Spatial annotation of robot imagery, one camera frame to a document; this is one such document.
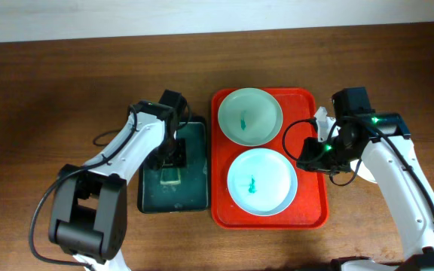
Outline white plate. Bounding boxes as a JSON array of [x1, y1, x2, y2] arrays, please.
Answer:
[[350, 160, 377, 184]]

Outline pale green plate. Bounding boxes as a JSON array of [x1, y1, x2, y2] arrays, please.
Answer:
[[217, 87, 283, 147]]

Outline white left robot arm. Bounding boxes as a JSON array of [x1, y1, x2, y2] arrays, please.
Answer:
[[48, 96, 188, 270]]

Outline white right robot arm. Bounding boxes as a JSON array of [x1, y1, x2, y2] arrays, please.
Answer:
[[296, 87, 434, 270]]

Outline yellow green sponge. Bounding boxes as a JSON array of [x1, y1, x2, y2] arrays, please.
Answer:
[[160, 168, 182, 185]]

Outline dark green water basin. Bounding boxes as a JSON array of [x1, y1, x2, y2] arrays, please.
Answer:
[[137, 116, 209, 214]]

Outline light blue plate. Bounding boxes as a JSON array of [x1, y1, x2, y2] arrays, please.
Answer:
[[227, 148, 298, 217]]

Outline red plastic tray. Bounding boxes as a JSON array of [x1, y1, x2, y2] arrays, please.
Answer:
[[210, 87, 329, 230]]

